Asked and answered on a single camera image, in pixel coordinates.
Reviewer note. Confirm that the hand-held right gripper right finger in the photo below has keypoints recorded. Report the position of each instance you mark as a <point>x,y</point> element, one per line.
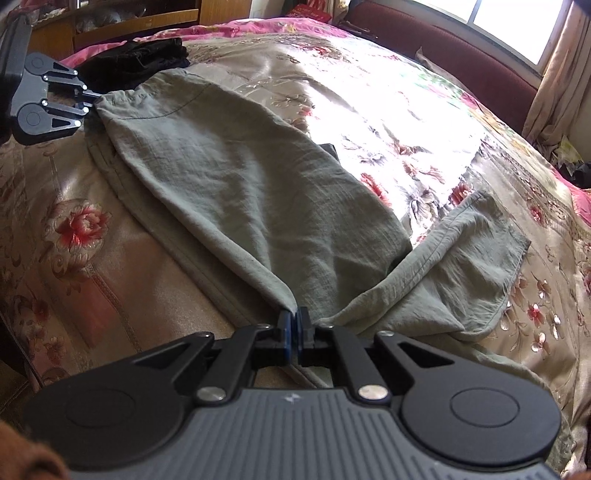
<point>300,333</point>

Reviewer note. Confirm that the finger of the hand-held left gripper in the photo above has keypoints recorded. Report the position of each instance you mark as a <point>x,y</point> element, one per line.
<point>69,84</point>
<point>69,110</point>

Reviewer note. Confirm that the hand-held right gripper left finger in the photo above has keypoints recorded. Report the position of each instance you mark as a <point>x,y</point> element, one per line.
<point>288,333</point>

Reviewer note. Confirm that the grey-green pants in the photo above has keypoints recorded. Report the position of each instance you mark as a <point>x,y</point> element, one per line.
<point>231,184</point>

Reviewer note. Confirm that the wooden cabinet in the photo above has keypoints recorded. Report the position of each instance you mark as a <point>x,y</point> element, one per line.
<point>55,37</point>

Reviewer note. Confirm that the black folded clothing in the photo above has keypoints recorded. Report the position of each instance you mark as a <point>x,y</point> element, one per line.
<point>134,60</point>

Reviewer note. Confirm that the beige floral bedspread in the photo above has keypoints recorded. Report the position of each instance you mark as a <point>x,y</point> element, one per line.
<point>69,277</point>

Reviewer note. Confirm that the pink floral sheet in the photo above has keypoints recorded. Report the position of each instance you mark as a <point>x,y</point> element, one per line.
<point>240,27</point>

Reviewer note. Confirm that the red box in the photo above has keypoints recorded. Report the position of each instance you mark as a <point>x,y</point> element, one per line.
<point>314,11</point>

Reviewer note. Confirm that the brown knitted clothing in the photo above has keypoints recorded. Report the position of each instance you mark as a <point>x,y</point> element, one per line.
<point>27,452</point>

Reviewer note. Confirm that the dark red headboard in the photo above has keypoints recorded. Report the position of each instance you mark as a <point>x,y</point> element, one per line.
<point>461,60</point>

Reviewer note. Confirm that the crumpled cloth pile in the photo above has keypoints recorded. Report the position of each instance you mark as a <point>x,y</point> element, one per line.
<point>570,157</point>

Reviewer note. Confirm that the beige curtain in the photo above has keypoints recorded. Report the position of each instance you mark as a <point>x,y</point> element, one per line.
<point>563,92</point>

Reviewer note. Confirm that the window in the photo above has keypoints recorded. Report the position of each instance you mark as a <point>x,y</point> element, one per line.
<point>508,23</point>

